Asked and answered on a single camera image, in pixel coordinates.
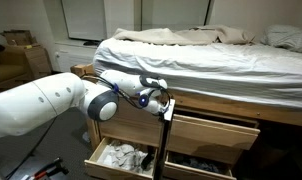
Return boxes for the wooden side cabinet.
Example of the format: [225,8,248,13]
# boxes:
[0,44,52,92]

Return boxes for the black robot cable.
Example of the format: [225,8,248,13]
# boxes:
[4,116,59,180]

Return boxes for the dark clothes in drawer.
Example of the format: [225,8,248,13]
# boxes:
[172,155,224,174]

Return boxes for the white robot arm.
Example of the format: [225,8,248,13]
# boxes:
[0,70,169,138]

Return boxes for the grey striped pillow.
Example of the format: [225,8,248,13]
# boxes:
[260,25,302,53]

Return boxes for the white mattress with sheet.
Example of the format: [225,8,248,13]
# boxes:
[93,38,302,109]

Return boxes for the black object in drawer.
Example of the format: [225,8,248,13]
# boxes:
[141,146,156,170]

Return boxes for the cardboard box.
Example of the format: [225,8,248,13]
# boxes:
[1,30,36,46]

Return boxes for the wooden bed frame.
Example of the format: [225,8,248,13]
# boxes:
[70,63,302,168]

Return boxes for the red black tool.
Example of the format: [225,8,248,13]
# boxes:
[21,157,69,180]

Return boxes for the black camera tripod pole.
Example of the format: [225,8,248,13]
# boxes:
[153,117,170,180]

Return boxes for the beige blanket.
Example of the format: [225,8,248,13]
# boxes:
[113,25,255,45]

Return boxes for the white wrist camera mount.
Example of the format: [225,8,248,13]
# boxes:
[163,99,175,121]

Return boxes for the white crumpled clothes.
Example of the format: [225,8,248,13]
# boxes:
[98,140,153,175]

